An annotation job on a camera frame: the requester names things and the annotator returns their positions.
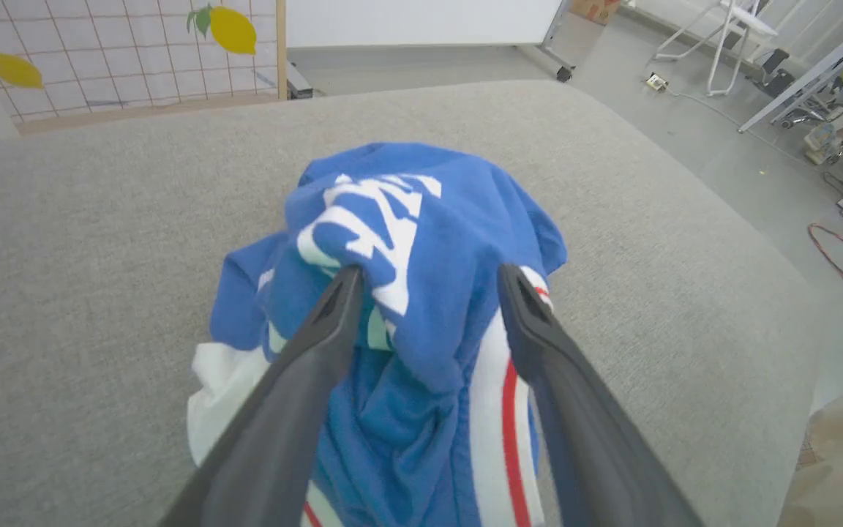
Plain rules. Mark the grey fabric sofa cushion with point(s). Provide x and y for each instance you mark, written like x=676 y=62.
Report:
x=99 y=293

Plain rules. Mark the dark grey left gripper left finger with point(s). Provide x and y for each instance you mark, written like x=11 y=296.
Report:
x=275 y=439

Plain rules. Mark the grey board stand with caster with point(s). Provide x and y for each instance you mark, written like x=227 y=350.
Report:
x=557 y=44

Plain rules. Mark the black office chair base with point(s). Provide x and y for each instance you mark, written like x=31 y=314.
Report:
x=776 y=69

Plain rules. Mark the blue garment white red trim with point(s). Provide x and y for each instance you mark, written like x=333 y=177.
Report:
x=429 y=241

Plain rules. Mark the white power strip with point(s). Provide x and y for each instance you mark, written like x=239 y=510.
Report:
x=656 y=82

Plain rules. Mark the white folding stand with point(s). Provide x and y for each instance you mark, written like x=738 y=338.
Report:
x=721 y=36

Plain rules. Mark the grey metal desk frame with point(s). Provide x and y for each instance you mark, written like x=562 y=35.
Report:
x=817 y=77

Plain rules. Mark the brown cardboard box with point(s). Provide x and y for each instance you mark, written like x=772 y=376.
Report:
x=596 y=9

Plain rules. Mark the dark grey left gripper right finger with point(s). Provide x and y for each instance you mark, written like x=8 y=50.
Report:
x=597 y=454

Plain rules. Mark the white board panel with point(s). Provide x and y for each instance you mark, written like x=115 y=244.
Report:
x=421 y=22

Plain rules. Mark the yellow lemon decoration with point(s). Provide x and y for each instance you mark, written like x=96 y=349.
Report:
x=17 y=71
x=235 y=31

